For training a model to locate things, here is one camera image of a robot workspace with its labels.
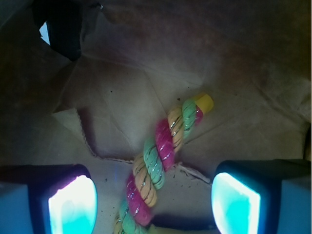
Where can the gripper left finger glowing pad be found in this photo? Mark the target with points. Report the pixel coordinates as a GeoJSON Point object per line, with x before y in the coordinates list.
{"type": "Point", "coordinates": [47, 199]}

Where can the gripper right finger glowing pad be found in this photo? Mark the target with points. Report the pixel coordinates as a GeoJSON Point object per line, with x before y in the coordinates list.
{"type": "Point", "coordinates": [263, 196]}

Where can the brown paper bag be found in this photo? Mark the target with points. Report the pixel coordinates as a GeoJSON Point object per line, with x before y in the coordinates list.
{"type": "Point", "coordinates": [86, 81]}

